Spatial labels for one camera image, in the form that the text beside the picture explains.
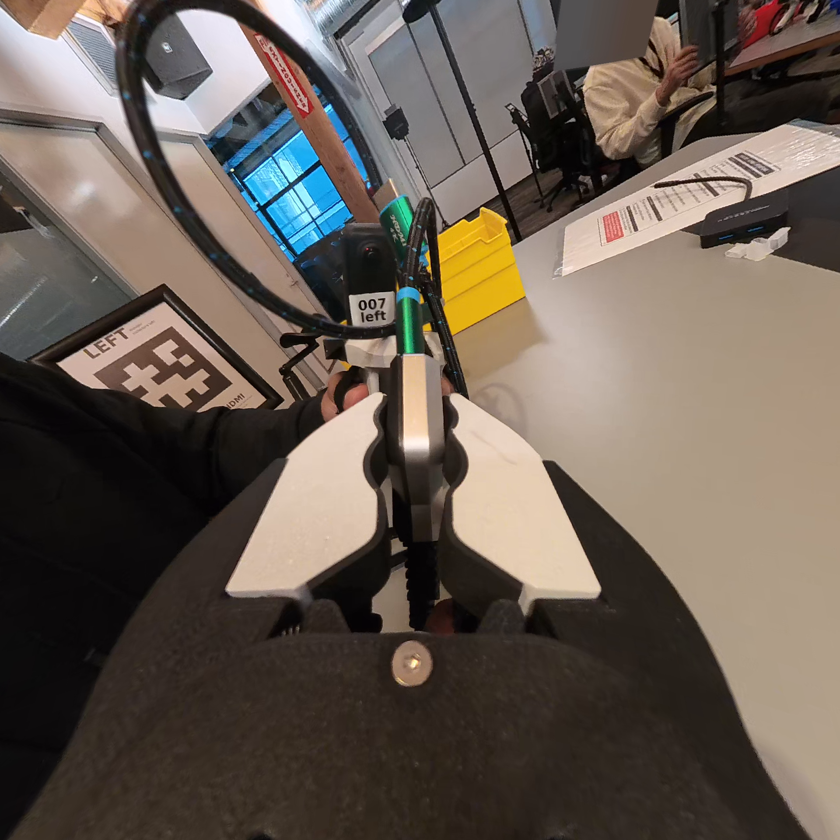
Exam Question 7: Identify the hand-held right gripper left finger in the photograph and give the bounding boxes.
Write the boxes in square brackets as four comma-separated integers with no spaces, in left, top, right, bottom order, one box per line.
[225,392,392,601]

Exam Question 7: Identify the black chair armrest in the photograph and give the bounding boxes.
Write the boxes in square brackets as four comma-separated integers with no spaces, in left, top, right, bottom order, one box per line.
[279,331,349,398]

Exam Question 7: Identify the background wooden desk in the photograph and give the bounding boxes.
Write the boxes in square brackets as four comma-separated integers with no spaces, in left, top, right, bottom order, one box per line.
[722,16,840,78]

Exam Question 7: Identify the black usb hub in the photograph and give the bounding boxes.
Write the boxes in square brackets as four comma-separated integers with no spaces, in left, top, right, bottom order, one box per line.
[697,189,791,250]

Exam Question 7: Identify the person's left hand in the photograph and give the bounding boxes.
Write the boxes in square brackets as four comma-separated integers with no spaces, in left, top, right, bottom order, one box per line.
[320,371,373,422]

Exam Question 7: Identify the black wall speaker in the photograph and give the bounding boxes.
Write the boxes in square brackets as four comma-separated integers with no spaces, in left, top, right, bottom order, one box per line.
[140,12,215,102]

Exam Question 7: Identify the wooden pillar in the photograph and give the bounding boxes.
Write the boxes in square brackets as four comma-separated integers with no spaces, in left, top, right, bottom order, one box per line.
[238,16,383,227]

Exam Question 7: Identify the person's left forearm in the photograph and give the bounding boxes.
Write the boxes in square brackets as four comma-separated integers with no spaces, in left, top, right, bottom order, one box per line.
[0,351,329,840]

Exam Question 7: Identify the black office chair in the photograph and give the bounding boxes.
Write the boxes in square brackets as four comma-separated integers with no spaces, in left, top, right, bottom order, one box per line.
[520,67,643,201]

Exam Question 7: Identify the framed black white tag poster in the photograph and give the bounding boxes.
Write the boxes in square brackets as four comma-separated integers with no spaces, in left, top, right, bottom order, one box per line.
[28,284,284,416]

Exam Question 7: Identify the green plug braided hdmi cable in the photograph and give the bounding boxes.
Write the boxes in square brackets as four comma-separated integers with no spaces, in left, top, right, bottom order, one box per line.
[115,0,471,403]

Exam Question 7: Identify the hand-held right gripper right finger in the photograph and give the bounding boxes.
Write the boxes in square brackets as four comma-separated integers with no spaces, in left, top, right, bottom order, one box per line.
[441,392,602,610]

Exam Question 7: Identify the printed paper sheet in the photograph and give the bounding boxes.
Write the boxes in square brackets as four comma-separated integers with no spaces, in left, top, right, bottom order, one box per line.
[553,123,840,279]

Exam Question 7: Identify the black tripod with small camera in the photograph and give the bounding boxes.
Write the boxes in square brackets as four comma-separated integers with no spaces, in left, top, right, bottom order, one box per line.
[382,104,450,227]

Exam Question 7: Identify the black hdmi switch box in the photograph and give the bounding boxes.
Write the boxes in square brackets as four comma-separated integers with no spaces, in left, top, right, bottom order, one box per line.
[382,352,448,547]

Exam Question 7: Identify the red arrow sign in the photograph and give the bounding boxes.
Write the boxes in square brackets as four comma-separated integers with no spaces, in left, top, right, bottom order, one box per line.
[251,31,312,122]

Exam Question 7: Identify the yellow plastic bin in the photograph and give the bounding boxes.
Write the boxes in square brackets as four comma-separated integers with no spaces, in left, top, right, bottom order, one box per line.
[420,207,527,337]

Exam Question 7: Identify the clear plastic piece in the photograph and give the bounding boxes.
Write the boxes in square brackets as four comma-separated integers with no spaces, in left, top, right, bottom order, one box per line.
[724,225,793,263]

